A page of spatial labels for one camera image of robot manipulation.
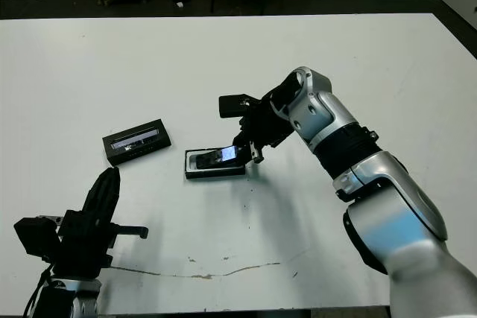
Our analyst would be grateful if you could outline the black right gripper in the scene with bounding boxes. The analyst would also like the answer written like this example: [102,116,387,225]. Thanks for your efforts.
[232,90,296,167]

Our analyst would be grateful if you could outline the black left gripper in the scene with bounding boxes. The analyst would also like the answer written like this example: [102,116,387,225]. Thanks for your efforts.
[39,168,150,280]

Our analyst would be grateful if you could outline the black handheld camera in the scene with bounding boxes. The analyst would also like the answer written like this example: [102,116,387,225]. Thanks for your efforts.
[193,145,239,171]

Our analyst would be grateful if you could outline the black box lid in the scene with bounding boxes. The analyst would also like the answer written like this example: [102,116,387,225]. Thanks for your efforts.
[102,118,172,166]

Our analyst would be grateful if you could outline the black box base white lining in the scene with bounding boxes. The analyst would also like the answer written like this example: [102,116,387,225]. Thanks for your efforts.
[183,147,247,180]

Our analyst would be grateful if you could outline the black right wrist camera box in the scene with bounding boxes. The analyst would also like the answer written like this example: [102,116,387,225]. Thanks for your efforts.
[218,92,260,119]

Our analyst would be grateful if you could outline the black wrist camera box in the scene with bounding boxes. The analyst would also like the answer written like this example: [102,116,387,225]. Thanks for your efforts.
[13,216,61,258]
[218,92,260,119]

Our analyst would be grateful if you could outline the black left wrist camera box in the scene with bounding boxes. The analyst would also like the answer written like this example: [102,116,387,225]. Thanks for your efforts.
[13,216,61,258]

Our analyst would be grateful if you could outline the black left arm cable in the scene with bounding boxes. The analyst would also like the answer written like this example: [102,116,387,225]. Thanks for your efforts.
[22,262,55,318]

